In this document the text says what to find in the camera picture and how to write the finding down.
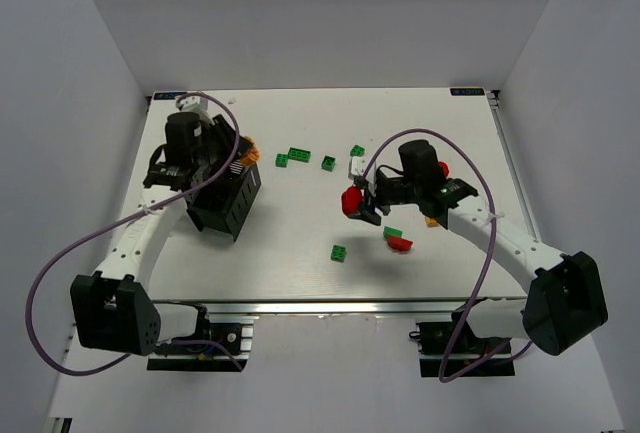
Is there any red round lego piece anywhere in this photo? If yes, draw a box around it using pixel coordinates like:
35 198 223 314
341 185 363 217

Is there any yellow flower lego piece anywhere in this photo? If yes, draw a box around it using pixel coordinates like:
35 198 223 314
240 137 260 167

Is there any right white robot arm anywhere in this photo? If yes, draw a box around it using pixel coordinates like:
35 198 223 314
341 140 608 356

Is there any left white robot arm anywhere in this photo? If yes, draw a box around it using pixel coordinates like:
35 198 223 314
70 112 239 356

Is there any green slope lego brick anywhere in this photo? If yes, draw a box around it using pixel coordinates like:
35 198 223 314
383 226 403 239

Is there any green lego brick upper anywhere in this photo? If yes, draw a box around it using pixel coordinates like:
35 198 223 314
350 145 365 157

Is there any red arched lego brick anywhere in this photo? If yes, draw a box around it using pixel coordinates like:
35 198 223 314
439 161 450 178

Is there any dark green lego brick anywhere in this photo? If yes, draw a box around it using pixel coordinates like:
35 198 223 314
321 155 336 172

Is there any red curved lego brick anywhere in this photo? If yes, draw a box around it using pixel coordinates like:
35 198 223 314
386 235 413 252

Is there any green lego brick lower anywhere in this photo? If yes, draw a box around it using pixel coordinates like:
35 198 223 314
330 245 346 263

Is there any left corner label sticker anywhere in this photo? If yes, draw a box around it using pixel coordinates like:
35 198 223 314
152 91 186 101

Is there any corner label sticker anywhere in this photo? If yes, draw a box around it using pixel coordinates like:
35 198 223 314
152 91 186 101
449 87 485 96

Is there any black slotted container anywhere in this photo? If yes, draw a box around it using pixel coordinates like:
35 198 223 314
187 136 262 241

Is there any green long lego brick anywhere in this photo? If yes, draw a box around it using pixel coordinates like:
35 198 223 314
288 147 311 163

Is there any green square lego brick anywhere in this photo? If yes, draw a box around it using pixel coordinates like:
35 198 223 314
275 153 289 168

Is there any right corner label sticker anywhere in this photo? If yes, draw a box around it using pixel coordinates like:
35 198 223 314
449 87 485 96

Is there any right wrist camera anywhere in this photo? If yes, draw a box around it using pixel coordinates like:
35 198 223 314
348 156 372 181

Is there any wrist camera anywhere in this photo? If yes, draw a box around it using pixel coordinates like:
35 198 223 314
348 156 372 181
176 95 210 115

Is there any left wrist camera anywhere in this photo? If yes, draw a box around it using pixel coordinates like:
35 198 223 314
176 95 210 115

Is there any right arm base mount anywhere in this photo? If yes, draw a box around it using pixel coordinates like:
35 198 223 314
408 306 515 378

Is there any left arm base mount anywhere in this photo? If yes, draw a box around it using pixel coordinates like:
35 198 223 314
147 302 249 373

